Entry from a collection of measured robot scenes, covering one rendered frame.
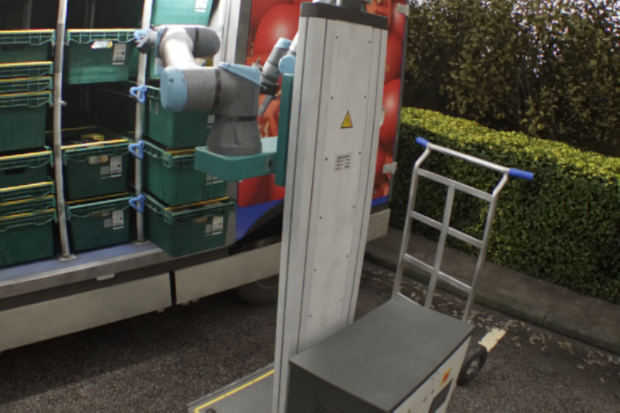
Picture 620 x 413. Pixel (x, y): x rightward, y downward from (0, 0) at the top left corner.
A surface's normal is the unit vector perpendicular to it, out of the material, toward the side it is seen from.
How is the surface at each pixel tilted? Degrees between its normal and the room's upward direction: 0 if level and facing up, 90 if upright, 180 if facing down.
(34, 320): 90
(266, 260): 90
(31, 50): 95
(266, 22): 90
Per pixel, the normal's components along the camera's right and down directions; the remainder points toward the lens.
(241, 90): 0.39, 0.25
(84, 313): 0.71, 0.22
